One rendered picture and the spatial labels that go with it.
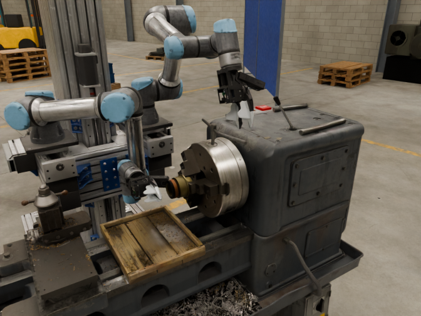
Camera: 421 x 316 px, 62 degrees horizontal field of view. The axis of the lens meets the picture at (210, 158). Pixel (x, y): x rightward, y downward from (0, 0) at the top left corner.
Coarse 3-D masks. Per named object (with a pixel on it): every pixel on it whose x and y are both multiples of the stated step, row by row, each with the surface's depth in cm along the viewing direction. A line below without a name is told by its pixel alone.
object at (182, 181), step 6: (180, 174) 137; (168, 180) 136; (174, 180) 135; (180, 180) 134; (186, 180) 134; (168, 186) 137; (174, 186) 132; (180, 186) 133; (186, 186) 134; (168, 192) 137; (174, 192) 132; (180, 192) 133; (186, 192) 135; (174, 198) 135
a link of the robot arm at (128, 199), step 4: (124, 184) 152; (124, 188) 153; (124, 192) 154; (128, 192) 153; (132, 192) 153; (124, 196) 155; (128, 196) 153; (124, 200) 156; (128, 200) 154; (132, 200) 155
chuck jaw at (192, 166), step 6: (186, 150) 141; (192, 150) 143; (186, 156) 141; (192, 156) 142; (186, 162) 140; (192, 162) 141; (186, 168) 139; (192, 168) 140; (198, 168) 141; (186, 174) 138; (192, 174) 140
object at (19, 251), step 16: (0, 256) 125; (16, 256) 125; (0, 272) 122; (16, 272) 124; (32, 272) 115; (96, 272) 115; (96, 288) 108; (16, 304) 106; (32, 304) 106; (64, 304) 103; (80, 304) 104; (96, 304) 107
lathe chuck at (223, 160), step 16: (192, 144) 142; (208, 144) 136; (224, 144) 137; (208, 160) 133; (224, 160) 131; (192, 176) 149; (208, 176) 136; (224, 176) 129; (240, 176) 132; (240, 192) 134; (208, 208) 142; (224, 208) 134
